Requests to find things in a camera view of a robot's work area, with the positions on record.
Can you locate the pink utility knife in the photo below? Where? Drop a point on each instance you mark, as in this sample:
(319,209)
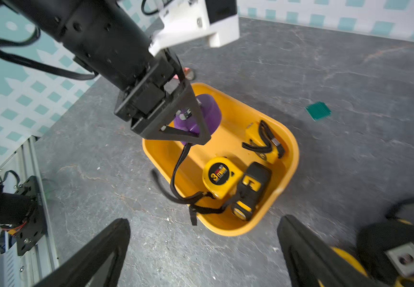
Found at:
(189,74)

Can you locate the small green square pad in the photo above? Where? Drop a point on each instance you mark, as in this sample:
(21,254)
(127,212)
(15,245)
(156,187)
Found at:
(318,111)

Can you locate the yellow 3m tape measure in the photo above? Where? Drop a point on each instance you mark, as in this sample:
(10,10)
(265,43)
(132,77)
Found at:
(220,176)

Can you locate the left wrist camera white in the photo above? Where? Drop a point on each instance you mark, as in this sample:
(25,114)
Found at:
(184,21)

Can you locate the purple tape measure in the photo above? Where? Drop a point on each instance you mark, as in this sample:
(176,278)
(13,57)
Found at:
(196,121)

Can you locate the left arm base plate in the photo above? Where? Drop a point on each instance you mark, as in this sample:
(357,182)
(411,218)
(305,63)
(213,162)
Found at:
(23,215)

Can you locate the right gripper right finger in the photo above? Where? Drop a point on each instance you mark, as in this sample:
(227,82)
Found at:
(313,263)

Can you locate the yellow storage box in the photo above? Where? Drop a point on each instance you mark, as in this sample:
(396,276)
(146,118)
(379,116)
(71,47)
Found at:
(226,143)

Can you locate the small yellow tape measure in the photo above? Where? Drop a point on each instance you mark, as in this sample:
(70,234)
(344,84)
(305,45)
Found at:
(260,139)

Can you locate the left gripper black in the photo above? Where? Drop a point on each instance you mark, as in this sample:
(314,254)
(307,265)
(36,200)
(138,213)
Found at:
(155,115)

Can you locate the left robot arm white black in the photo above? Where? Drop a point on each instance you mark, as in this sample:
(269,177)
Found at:
(104,40)

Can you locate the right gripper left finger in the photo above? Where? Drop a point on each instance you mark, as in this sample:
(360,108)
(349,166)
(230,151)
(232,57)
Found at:
(98,264)

